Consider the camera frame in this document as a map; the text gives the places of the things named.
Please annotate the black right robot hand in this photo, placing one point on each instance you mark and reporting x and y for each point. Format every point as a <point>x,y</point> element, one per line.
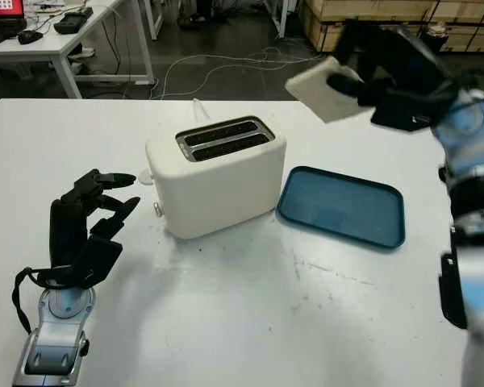
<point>347,82</point>

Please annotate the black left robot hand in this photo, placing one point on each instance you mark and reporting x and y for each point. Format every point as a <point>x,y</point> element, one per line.
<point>66,230</point>

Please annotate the white bread slice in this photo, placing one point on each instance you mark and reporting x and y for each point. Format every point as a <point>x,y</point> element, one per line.
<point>310,88</point>

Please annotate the cream white two-slot toaster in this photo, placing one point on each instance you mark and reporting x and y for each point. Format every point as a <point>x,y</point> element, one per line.
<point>218,189</point>

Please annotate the blue plastic tray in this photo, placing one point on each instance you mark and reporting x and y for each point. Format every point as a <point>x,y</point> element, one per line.
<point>339,209</point>

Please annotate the black trash bin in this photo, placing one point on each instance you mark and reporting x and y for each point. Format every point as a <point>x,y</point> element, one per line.
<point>437,30</point>

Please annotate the white office desk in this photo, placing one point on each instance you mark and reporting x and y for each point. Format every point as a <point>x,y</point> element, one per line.
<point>64,44</point>

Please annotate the black computer mouse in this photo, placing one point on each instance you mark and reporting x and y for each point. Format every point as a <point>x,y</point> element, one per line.
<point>29,37</point>

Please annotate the black handheld controller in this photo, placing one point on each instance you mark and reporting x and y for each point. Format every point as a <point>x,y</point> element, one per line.
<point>72,20</point>

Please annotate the black laptop with lit screen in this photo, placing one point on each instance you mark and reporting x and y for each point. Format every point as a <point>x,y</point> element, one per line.
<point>0,20</point>

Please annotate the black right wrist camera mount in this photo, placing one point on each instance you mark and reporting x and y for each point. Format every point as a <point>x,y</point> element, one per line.
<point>399,115</point>

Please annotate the white table leg frame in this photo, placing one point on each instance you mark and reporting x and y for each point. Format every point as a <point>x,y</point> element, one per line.
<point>154,20</point>
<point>280,20</point>

